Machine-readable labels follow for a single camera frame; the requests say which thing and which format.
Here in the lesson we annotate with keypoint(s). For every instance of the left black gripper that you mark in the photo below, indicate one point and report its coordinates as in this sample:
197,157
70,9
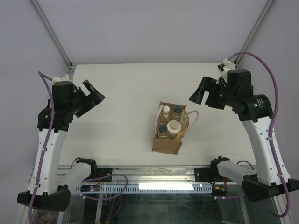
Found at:
91,100

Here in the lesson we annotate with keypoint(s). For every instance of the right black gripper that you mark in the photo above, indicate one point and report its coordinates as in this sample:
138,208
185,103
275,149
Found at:
206,84

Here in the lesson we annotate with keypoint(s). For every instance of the clear square bottle front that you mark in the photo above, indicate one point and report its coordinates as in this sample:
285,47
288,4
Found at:
162,131

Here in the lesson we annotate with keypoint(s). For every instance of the clear square bottle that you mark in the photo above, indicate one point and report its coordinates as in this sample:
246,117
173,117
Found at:
176,113
162,131

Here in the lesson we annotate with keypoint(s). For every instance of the beige squeeze tube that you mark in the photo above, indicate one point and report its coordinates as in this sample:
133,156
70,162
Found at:
179,136

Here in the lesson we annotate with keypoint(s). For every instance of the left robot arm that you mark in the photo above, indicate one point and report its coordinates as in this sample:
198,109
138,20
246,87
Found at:
45,191

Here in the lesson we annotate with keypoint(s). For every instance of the burlap canvas tote bag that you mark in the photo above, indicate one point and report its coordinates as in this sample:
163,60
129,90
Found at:
169,146

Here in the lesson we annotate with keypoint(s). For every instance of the clear square bottle rear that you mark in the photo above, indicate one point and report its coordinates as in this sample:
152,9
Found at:
176,113

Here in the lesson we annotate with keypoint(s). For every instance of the yellow liquid bottle white cap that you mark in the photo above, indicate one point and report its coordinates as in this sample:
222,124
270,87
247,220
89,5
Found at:
166,114

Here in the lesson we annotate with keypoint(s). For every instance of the white round cap bottle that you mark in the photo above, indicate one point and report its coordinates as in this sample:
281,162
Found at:
174,127

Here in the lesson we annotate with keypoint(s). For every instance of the small circuit board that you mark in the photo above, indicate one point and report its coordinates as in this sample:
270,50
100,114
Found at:
90,188

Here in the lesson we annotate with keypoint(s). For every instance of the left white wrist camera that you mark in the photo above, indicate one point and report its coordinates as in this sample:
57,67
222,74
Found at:
60,79

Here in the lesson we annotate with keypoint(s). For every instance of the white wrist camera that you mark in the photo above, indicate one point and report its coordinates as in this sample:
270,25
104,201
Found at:
60,79
224,67

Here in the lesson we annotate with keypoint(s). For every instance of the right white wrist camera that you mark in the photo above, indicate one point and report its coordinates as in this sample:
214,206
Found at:
224,67

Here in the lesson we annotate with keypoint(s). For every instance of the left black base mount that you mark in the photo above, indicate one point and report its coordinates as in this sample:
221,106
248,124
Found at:
104,171

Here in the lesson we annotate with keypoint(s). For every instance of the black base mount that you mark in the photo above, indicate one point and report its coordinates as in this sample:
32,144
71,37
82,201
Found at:
104,171
204,174

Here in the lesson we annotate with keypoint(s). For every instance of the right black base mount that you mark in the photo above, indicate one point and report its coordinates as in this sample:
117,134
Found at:
204,174

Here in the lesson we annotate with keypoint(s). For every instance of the aluminium mounting rail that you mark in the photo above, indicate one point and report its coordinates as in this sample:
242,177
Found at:
137,174

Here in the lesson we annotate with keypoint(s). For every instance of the slotted cable duct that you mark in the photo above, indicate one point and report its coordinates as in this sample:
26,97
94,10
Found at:
152,188

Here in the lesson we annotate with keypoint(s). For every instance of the left aluminium frame post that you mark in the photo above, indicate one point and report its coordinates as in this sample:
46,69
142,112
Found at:
50,31

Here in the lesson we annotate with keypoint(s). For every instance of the aluminium frame post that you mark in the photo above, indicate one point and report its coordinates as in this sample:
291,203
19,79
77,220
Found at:
257,25
50,31

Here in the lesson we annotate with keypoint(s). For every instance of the right aluminium frame post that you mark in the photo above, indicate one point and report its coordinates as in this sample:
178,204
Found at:
257,25

